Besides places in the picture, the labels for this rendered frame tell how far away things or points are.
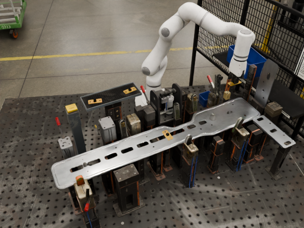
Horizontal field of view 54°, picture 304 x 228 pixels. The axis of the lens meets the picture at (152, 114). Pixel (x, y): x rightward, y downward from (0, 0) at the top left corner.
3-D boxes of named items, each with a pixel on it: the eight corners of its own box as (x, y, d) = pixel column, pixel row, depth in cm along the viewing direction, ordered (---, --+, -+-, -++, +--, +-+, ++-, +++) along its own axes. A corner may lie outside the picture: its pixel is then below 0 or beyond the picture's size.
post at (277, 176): (275, 180, 195) (289, 151, 176) (264, 168, 203) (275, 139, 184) (282, 177, 197) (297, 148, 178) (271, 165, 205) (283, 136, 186)
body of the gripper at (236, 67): (229, 54, 173) (226, 69, 181) (240, 62, 167) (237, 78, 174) (239, 50, 176) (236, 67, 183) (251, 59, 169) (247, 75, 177)
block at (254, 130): (245, 165, 205) (254, 137, 186) (235, 154, 212) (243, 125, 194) (255, 160, 208) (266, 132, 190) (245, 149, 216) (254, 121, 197)
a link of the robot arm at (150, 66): (161, 70, 225) (149, 82, 215) (149, 60, 226) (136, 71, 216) (188, 21, 184) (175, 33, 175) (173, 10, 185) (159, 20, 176)
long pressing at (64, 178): (58, 195, 154) (58, 193, 153) (49, 164, 169) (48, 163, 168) (263, 116, 200) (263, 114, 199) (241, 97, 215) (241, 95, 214)
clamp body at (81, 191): (87, 239, 166) (77, 203, 142) (80, 217, 176) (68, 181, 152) (105, 231, 170) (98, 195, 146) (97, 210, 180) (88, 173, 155)
